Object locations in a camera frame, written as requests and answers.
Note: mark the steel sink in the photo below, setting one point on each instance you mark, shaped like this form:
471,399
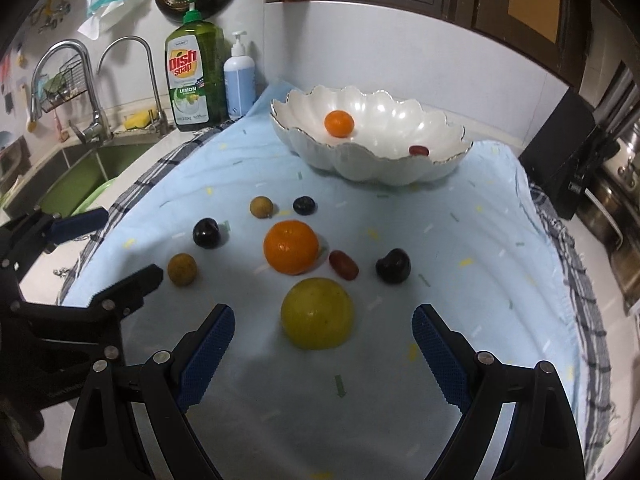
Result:
80,160

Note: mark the large orange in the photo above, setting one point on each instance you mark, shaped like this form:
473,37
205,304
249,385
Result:
291,247

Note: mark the small orange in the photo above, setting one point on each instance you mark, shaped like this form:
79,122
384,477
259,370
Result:
339,123

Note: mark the steel pull-down faucet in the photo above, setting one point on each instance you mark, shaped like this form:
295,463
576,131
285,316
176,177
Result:
92,105

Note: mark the green plastic basin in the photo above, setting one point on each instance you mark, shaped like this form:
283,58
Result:
75,197

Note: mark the black knife block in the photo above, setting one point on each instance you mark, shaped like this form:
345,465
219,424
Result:
560,150

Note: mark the white scalloped bowl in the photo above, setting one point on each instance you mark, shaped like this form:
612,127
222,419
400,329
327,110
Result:
390,110

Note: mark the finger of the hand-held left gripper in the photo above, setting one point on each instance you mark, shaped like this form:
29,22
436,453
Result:
77,224
135,287

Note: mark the large steel pot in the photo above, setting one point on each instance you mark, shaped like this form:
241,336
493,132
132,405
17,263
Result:
622,180

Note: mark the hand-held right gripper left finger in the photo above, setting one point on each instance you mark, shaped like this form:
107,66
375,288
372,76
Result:
206,355

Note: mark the dark round colander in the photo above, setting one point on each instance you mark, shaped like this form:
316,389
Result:
170,5

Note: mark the steel gooseneck faucet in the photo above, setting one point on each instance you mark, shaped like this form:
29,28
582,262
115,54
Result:
152,80

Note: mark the yellow round fruit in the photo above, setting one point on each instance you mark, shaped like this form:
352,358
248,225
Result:
317,312

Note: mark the light blue cloth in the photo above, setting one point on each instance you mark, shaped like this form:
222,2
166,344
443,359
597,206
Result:
400,220

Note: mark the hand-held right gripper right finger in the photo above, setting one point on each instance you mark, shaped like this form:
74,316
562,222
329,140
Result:
441,355

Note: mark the white blue pump bottle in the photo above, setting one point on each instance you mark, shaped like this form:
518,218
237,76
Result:
239,85

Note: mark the green dish soap bottle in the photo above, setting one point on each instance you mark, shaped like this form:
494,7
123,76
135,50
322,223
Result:
192,70

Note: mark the yellow sponge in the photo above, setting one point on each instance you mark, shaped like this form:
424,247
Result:
137,120

